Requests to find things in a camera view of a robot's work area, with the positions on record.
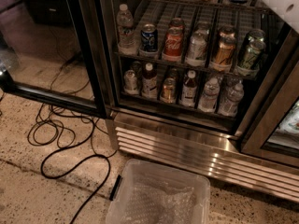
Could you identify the silver diet coke can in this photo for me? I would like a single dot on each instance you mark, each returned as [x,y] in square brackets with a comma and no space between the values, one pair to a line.
[196,53]

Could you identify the brown juice bottle right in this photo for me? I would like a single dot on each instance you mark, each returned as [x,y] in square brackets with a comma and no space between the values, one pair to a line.
[189,88]

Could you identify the rear gold can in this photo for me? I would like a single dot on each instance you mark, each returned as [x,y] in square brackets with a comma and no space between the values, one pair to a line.
[226,31]

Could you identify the water bottle bottom right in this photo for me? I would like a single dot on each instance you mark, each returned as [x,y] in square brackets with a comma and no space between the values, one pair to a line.
[230,98]

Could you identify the stainless steel display fridge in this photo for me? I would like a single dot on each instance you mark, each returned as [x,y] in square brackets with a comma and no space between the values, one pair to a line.
[230,149]

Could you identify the water bottle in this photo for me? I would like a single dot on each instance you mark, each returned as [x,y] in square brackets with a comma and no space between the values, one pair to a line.
[209,96]
[230,98]

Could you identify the blue pepsi can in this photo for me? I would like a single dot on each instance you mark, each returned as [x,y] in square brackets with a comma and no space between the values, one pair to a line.
[149,38]

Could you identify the brown juice bottle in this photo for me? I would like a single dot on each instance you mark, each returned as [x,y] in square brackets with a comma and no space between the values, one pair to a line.
[149,81]
[189,88]

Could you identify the rear silver can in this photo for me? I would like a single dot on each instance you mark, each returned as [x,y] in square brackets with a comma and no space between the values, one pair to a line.
[203,28]

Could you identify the green soda can front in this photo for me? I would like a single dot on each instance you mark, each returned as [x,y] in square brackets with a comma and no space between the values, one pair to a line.
[249,58]

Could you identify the open glass fridge door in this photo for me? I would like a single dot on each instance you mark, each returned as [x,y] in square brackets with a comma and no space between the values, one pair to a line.
[46,54]

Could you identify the bubble wrap sheet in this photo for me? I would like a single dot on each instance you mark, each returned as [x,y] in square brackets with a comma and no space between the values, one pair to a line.
[159,202]

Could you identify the right glass fridge door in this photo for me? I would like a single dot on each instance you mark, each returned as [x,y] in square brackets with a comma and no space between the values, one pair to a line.
[275,136]

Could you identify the brown juice bottle left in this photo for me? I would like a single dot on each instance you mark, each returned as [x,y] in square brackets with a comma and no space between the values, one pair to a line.
[149,81]

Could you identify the water bottle bottom left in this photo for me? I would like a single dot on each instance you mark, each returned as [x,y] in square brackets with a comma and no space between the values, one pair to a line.
[209,96]

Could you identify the red coca cola can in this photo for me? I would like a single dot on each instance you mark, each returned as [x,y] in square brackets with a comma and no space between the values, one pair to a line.
[173,45]

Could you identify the clear water bottle middle shelf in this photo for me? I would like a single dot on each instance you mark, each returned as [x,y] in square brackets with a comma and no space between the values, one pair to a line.
[126,31]

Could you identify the gold soda can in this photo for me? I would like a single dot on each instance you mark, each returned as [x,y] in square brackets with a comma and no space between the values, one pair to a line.
[223,54]

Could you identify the rear red cola can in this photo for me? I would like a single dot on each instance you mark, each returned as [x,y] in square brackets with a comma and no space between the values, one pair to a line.
[177,23]

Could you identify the rear green can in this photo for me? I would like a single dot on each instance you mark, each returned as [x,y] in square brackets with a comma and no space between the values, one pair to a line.
[255,34]

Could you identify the clear plastic storage bin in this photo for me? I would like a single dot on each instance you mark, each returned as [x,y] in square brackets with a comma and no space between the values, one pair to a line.
[134,169]

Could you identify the gold can bottom shelf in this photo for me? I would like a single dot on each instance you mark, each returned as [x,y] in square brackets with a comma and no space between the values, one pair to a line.
[168,93]

